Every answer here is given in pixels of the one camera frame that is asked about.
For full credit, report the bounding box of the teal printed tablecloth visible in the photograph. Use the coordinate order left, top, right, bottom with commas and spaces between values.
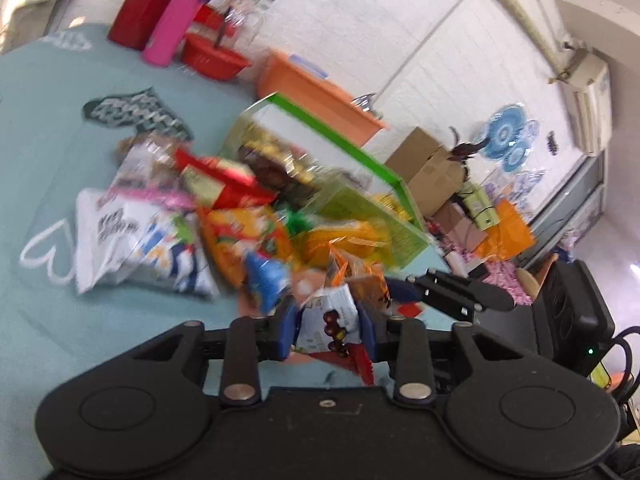
0, 22, 453, 396

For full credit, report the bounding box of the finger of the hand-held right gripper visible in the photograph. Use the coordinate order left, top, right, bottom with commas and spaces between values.
387, 269, 517, 322

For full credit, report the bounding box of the red plastic basin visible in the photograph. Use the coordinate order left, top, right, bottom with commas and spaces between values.
180, 32, 253, 81

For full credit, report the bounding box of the white air conditioner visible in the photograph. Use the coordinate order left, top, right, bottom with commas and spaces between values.
559, 42, 614, 157

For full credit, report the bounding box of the black cable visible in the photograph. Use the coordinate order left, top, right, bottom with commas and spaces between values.
600, 326, 640, 403

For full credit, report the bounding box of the green cardboard box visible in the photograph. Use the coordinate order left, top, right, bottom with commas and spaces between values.
218, 91, 432, 270

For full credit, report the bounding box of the orange snack packet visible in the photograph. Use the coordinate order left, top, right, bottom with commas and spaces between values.
325, 247, 392, 312

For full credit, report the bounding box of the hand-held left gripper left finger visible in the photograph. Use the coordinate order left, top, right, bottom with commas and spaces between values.
132, 300, 302, 407

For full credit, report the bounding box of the small brown cardboard box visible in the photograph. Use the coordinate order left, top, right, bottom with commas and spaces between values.
430, 202, 489, 252

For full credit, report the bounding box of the white chocolate ball snack packet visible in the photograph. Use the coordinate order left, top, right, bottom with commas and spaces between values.
295, 282, 377, 387

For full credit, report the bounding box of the pink thermos bottle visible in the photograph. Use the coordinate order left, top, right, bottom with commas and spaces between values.
141, 0, 213, 66

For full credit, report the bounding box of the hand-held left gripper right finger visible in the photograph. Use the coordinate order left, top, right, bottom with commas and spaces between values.
356, 302, 538, 406

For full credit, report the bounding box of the orange bag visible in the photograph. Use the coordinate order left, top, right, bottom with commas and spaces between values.
474, 199, 536, 262

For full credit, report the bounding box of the heap of assorted snacks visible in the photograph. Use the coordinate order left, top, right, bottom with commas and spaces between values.
75, 132, 396, 311

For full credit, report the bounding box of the red thermos jug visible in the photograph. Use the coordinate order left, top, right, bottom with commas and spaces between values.
107, 0, 202, 52

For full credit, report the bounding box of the orange plastic crate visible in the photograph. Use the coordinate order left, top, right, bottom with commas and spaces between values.
257, 49, 390, 149

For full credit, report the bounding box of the white wall pipe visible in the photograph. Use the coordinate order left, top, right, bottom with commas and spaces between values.
465, 0, 577, 72

